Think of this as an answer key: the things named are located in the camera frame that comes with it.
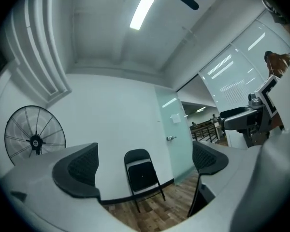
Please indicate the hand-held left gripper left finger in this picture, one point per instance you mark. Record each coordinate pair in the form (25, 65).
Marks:
(38, 178)

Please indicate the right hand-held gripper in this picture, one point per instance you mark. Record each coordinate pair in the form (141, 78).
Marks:
(265, 100)

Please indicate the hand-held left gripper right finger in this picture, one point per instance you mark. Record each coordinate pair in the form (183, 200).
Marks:
(232, 173)

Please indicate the black folding chair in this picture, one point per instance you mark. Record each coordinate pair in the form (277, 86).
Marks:
(142, 175)

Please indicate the black metal railing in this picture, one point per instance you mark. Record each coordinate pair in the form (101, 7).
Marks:
(204, 132)

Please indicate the black standing fan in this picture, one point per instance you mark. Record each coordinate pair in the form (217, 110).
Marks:
(35, 142)

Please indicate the frosted glass door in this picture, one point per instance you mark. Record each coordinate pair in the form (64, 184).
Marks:
(178, 149)

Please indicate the white paper sheet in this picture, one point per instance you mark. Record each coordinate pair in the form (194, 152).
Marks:
(176, 118)

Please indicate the long ceiling light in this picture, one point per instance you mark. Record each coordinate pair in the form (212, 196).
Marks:
(145, 6)

